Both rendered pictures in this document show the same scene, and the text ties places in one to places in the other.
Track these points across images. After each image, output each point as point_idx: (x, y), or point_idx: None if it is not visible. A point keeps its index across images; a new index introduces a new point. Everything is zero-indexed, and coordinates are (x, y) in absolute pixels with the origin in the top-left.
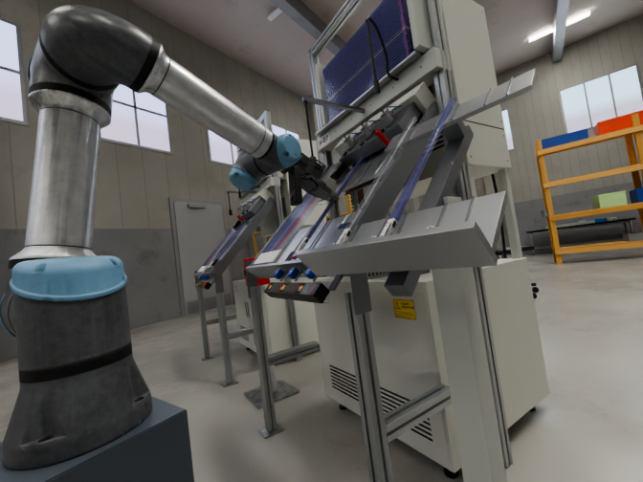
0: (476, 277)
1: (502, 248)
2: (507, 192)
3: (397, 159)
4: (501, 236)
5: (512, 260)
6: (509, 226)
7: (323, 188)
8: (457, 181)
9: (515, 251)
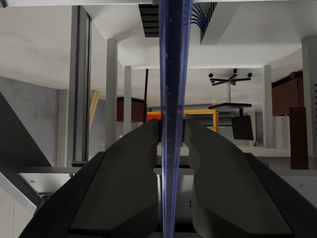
0: (72, 6)
1: (147, 80)
2: (124, 124)
3: (2, 186)
4: (145, 90)
5: (119, 60)
6: (128, 95)
7: (80, 193)
8: (71, 130)
9: (127, 72)
